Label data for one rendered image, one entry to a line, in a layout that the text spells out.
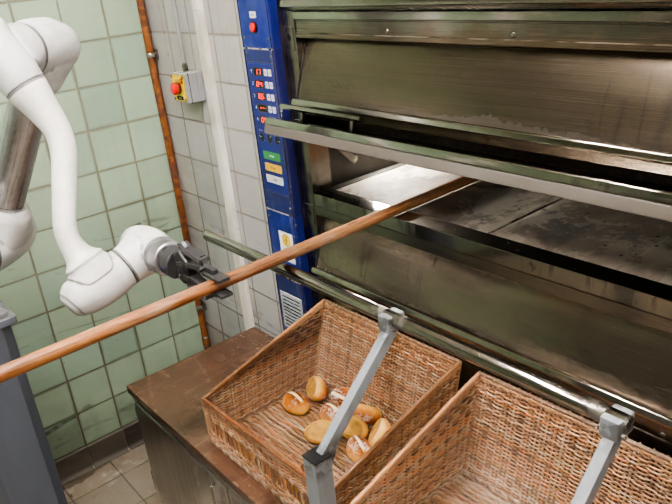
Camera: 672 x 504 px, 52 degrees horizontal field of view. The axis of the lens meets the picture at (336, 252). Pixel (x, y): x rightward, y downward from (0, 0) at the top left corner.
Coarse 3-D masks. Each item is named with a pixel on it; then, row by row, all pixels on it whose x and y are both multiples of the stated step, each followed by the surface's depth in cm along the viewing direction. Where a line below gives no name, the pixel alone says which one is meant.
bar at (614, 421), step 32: (256, 256) 171; (320, 288) 153; (384, 320) 137; (384, 352) 138; (448, 352) 127; (480, 352) 121; (352, 384) 137; (544, 384) 112; (608, 416) 103; (320, 448) 135; (608, 448) 103; (320, 480) 134
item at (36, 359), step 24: (432, 192) 191; (384, 216) 180; (312, 240) 167; (336, 240) 172; (264, 264) 158; (192, 288) 148; (216, 288) 151; (144, 312) 141; (72, 336) 134; (96, 336) 135; (24, 360) 127; (48, 360) 130
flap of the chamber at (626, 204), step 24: (336, 144) 169; (360, 144) 162; (432, 144) 169; (432, 168) 146; (456, 168) 141; (480, 168) 137; (552, 168) 142; (552, 192) 125; (576, 192) 122; (600, 192) 118; (648, 216) 112
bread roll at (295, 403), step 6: (288, 396) 207; (294, 396) 206; (300, 396) 206; (282, 402) 209; (288, 402) 206; (294, 402) 205; (300, 402) 205; (306, 402) 206; (288, 408) 206; (294, 408) 205; (300, 408) 204; (306, 408) 205; (294, 414) 206; (300, 414) 205
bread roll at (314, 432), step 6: (318, 420) 193; (324, 420) 193; (312, 426) 192; (318, 426) 192; (324, 426) 192; (306, 432) 192; (312, 432) 191; (318, 432) 191; (324, 432) 191; (306, 438) 192; (312, 438) 191; (318, 438) 191
